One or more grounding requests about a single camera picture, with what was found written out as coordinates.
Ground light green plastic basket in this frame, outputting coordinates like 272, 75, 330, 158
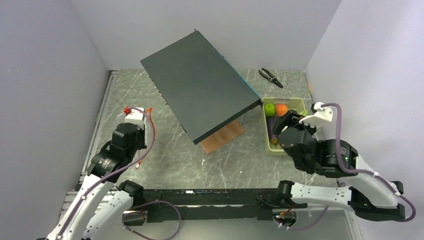
261, 96, 309, 156

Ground clear zip top bag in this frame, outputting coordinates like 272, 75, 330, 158
117, 106, 156, 170

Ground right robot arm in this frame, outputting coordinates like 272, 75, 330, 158
268, 108, 407, 222

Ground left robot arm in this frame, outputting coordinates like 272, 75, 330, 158
46, 122, 147, 240

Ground orange fruit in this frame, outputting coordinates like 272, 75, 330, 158
275, 103, 289, 117

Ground purple eggplant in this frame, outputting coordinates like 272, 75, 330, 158
266, 116, 280, 146

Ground green lime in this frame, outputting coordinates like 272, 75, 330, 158
263, 103, 276, 117

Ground black pliers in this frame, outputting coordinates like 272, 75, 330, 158
258, 68, 284, 89

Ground wooden base board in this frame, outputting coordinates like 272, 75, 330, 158
200, 120, 245, 154

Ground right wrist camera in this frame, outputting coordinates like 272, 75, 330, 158
298, 102, 333, 129

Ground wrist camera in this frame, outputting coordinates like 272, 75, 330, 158
298, 102, 333, 129
124, 106, 146, 130

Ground dark grey network switch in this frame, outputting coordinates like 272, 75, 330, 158
140, 30, 262, 145

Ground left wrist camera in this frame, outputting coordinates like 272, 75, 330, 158
124, 106, 146, 130

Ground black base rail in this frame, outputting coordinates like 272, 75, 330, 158
129, 188, 296, 223

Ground aluminium frame profile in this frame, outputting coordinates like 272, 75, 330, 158
46, 70, 119, 240

